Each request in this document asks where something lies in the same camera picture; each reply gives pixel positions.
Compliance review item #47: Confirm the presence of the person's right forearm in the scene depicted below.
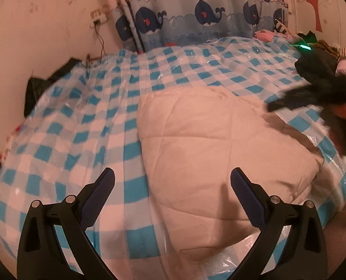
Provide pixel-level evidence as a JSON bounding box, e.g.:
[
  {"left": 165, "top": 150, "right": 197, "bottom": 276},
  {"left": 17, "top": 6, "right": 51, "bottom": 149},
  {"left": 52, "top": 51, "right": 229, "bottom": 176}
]
[{"left": 322, "top": 102, "right": 346, "bottom": 166}]

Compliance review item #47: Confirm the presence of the black power cable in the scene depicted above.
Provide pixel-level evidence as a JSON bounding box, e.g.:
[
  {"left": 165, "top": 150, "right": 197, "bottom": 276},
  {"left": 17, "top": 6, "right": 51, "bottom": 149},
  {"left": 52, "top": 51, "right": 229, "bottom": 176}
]
[{"left": 93, "top": 22, "right": 107, "bottom": 62}]

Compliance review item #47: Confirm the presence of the whale print curtain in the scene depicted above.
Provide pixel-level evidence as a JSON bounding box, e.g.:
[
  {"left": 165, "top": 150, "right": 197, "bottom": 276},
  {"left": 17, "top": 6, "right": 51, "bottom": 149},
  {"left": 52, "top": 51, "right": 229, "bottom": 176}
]
[{"left": 111, "top": 0, "right": 291, "bottom": 55}]

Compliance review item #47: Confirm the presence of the pile of mixed clothes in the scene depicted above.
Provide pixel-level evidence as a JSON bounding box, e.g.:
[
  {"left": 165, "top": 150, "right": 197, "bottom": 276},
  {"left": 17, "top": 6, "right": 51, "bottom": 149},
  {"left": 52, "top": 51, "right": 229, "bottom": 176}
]
[{"left": 296, "top": 31, "right": 346, "bottom": 75}]

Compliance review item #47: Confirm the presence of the white wall socket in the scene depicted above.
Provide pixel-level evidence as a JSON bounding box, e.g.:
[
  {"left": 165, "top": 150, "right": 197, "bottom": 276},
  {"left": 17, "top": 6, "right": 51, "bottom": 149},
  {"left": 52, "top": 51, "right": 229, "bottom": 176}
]
[{"left": 90, "top": 9, "right": 108, "bottom": 26}]

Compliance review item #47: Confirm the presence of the black bag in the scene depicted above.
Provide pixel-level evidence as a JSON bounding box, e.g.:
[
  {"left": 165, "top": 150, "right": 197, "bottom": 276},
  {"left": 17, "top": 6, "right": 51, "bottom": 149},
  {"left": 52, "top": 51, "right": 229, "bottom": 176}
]
[{"left": 25, "top": 58, "right": 80, "bottom": 118}]

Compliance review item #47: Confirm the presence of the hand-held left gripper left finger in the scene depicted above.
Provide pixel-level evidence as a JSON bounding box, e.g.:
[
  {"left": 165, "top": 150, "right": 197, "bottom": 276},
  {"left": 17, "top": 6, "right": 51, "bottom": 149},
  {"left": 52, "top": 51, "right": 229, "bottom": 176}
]
[{"left": 17, "top": 168, "right": 116, "bottom": 280}]

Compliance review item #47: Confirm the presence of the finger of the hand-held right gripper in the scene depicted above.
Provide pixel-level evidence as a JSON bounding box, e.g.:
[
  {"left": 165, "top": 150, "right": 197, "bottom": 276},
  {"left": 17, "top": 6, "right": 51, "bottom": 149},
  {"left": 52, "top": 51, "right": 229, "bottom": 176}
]
[{"left": 266, "top": 77, "right": 346, "bottom": 114}]

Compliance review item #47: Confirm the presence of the red tree wall decal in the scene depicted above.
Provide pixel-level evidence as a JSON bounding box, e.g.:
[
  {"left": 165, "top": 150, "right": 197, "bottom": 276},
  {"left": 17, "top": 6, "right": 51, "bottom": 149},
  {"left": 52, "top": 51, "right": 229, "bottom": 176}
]
[{"left": 296, "top": 0, "right": 328, "bottom": 32}]

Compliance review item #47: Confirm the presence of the pink clothing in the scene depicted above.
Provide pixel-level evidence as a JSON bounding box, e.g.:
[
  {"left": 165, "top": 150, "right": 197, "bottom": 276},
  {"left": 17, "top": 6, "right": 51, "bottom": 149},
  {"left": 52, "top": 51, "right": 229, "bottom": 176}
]
[{"left": 255, "top": 29, "right": 296, "bottom": 41}]

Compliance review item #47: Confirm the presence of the blue checkered bed cover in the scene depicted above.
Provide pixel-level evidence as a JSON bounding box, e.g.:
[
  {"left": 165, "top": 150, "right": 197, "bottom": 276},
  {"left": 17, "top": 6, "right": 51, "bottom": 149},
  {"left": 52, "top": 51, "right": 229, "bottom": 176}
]
[{"left": 0, "top": 36, "right": 346, "bottom": 280}]

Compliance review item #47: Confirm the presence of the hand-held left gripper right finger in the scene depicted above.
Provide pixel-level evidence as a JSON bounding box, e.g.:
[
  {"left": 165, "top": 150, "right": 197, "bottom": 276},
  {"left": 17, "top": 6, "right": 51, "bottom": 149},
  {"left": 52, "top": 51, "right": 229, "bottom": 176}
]
[{"left": 230, "top": 167, "right": 328, "bottom": 280}]

